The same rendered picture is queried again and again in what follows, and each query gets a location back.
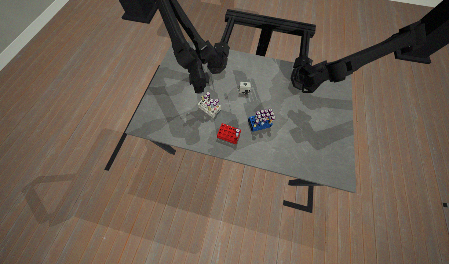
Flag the red lego brick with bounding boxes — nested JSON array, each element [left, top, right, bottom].
[[217, 123, 241, 144]]

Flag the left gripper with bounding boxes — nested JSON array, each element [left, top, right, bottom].
[[302, 82, 323, 93]]

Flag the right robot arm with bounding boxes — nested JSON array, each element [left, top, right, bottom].
[[150, 0, 225, 94]]

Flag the blue tube rack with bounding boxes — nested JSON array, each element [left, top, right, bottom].
[[248, 116, 272, 132]]

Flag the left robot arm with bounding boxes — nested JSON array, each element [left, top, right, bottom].
[[294, 21, 427, 87]]

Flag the white done button panel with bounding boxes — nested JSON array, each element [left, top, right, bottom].
[[237, 82, 251, 94]]

